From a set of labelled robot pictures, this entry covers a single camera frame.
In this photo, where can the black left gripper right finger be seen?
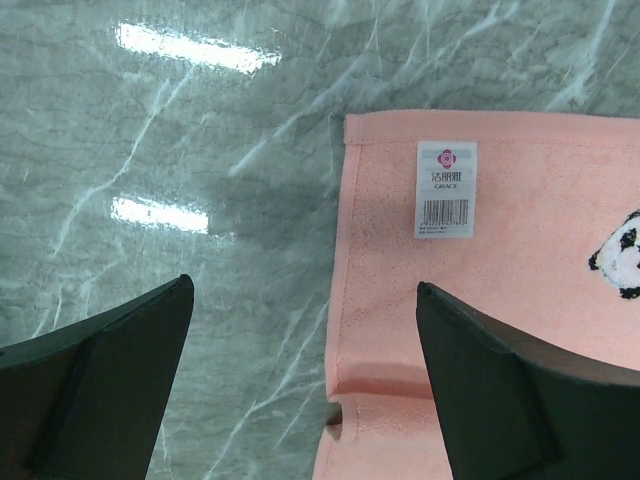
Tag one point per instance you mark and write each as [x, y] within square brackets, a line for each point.
[512, 406]

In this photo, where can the salmon pink towel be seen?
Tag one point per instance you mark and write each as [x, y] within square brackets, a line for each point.
[530, 218]

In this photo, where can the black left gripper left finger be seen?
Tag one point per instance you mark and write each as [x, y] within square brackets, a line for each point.
[87, 401]

